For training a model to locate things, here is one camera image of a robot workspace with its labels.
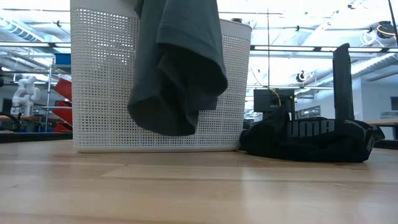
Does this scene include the wooden background table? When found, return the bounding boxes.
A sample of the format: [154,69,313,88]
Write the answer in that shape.
[362,118,398,140]

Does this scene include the thin black pole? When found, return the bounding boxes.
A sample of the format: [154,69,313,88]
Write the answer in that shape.
[387,0,398,47]

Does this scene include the white plastic bin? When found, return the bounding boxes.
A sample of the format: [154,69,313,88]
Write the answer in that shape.
[70,0,253,153]

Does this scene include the black reel with yellow cable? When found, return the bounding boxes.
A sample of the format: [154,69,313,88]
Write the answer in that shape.
[369,21,396,40]

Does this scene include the black metal table frame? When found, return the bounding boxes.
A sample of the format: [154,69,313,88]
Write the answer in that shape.
[0,132,398,150]

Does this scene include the thin vertical rod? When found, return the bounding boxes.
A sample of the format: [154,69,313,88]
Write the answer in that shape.
[266,9,271,90]

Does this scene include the black curved hose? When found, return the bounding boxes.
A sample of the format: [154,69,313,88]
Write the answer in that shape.
[0,111,22,131]

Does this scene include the black box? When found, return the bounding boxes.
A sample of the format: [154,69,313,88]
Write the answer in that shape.
[253,88,296,121]

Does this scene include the dark grey garment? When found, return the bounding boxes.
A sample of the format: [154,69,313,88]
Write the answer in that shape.
[127,0,229,137]

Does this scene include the silver metal shelf frame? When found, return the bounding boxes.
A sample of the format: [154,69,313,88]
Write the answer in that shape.
[42,63,73,133]

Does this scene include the black garment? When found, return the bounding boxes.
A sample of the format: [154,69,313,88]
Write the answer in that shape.
[239,109,386,163]

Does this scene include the grey horizontal rail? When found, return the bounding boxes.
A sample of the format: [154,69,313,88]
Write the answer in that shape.
[0,41,398,53]

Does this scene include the yellow hanging cable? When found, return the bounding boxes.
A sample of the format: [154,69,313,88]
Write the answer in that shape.
[250,67,282,108]

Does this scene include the red shelf bins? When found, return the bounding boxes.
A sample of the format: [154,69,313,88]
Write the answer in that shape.
[52,77,73,133]

